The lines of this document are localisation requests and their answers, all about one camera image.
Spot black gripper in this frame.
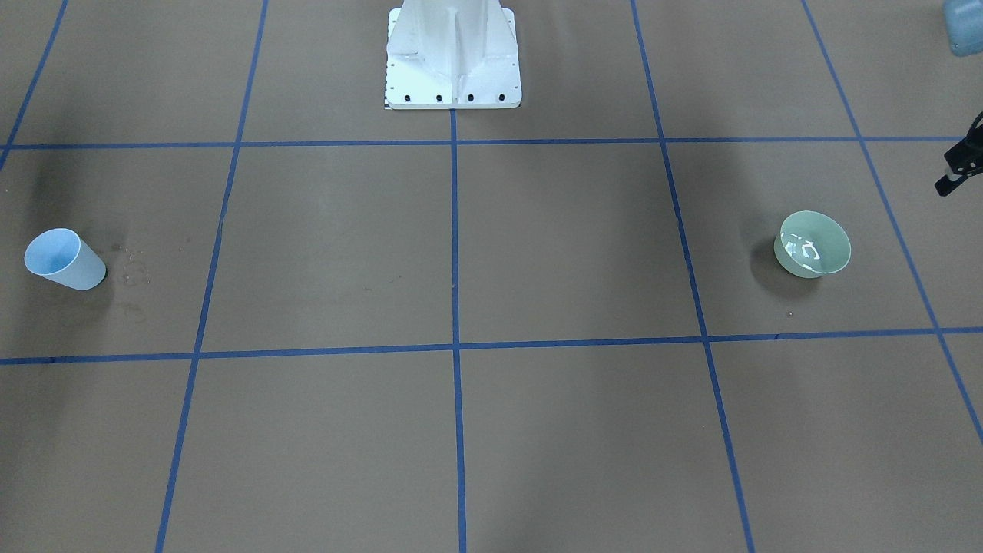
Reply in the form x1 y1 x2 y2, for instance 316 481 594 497
934 112 982 198

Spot light blue plastic cup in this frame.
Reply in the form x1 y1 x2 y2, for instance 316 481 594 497
22 228 108 291

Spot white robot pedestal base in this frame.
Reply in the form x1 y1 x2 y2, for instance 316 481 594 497
384 1 523 110

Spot light green bowl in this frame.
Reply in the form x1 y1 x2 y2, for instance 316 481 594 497
773 210 852 279

